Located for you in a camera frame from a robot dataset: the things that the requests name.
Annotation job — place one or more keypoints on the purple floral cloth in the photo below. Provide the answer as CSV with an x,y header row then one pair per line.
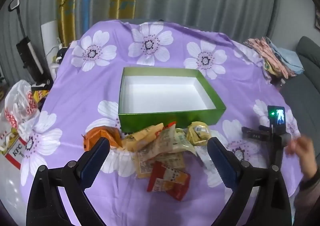
x,y
87,96

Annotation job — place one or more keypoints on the yellow red carton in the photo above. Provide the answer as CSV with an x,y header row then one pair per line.
x,y
40,95

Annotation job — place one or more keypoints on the person's right forearm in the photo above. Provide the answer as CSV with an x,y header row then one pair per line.
x,y
307,203

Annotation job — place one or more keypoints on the green-print snack packet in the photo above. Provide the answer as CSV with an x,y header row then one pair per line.
x,y
181,141

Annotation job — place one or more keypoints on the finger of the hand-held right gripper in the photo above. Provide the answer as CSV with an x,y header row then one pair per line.
x,y
252,133

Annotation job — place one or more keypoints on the green cardboard box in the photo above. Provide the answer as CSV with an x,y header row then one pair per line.
x,y
162,118

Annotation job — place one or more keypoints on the orange snack packet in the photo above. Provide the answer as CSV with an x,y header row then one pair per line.
x,y
105,134

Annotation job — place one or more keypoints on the light blue cloth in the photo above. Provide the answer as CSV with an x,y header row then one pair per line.
x,y
290,58

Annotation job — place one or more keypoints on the black upright vacuum cleaner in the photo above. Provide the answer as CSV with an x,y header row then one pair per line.
x,y
27,51

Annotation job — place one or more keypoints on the grey sofa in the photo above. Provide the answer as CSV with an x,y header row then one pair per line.
x,y
310,86

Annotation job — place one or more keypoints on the person's right hand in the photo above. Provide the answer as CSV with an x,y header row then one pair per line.
x,y
302,156

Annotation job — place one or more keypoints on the white plastic bag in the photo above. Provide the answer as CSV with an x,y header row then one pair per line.
x,y
17,101

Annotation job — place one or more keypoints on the red snack packet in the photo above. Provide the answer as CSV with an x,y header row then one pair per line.
x,y
170,182

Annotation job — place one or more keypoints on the small dark object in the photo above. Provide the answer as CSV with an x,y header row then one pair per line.
x,y
61,53

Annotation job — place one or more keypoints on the clear cracker packet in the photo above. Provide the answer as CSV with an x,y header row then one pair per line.
x,y
155,156

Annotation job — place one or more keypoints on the folded clothes pile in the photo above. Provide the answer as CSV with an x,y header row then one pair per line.
x,y
262,51

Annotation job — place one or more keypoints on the yellow pastry packet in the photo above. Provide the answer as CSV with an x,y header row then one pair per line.
x,y
140,138

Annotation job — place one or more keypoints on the red white paper bag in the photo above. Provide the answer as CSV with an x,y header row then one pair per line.
x,y
12,151

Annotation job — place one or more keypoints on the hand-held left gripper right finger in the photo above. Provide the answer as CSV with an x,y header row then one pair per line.
x,y
222,163

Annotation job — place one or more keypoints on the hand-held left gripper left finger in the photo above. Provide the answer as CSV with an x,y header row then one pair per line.
x,y
92,166

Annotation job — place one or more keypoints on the gold snack packet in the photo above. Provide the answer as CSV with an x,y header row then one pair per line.
x,y
198,132

